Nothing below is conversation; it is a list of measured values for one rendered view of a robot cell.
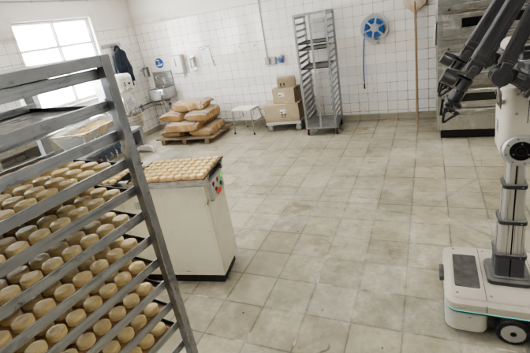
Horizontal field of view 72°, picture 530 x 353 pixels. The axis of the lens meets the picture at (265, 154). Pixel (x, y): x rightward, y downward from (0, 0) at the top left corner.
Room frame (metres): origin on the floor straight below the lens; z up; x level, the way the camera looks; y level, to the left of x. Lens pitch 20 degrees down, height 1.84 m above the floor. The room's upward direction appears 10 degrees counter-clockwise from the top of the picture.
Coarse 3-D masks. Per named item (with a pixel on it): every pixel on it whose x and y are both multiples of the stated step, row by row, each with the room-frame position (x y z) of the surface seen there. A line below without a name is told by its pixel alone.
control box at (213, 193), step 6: (216, 174) 2.49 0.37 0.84; (210, 180) 2.39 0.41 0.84; (216, 180) 2.45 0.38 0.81; (222, 180) 2.56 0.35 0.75; (210, 186) 2.36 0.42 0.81; (216, 186) 2.43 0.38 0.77; (222, 186) 2.54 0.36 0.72; (210, 192) 2.36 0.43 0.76; (216, 192) 2.41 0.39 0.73; (210, 198) 2.36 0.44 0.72
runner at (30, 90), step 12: (84, 72) 1.02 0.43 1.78; (96, 72) 1.04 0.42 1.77; (24, 84) 0.88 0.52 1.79; (36, 84) 0.90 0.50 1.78; (48, 84) 0.93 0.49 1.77; (60, 84) 0.95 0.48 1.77; (72, 84) 0.98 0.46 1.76; (0, 96) 0.83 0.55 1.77; (12, 96) 0.85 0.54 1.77; (24, 96) 0.87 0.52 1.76
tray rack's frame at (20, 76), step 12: (72, 60) 0.97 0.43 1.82; (84, 60) 0.99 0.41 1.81; (96, 60) 1.02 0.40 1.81; (0, 72) 0.98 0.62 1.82; (12, 72) 0.84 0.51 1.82; (24, 72) 0.86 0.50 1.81; (36, 72) 0.88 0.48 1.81; (48, 72) 0.91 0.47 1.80; (60, 72) 0.93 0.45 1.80; (72, 72) 0.95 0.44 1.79; (0, 84) 0.81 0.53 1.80; (12, 84) 0.83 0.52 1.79
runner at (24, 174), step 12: (84, 144) 0.96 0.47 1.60; (96, 144) 0.99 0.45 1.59; (108, 144) 1.02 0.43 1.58; (60, 156) 0.90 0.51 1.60; (72, 156) 0.92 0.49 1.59; (24, 168) 0.82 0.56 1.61; (36, 168) 0.84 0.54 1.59; (48, 168) 0.87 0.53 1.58; (0, 180) 0.78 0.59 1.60; (12, 180) 0.79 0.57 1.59; (24, 180) 0.81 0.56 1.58
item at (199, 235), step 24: (168, 192) 2.39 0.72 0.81; (192, 192) 2.34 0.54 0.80; (168, 216) 2.41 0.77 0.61; (192, 216) 2.35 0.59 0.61; (216, 216) 2.39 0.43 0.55; (168, 240) 2.42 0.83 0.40; (192, 240) 2.37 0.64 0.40; (216, 240) 2.32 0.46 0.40; (192, 264) 2.38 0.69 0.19; (216, 264) 2.33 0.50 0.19
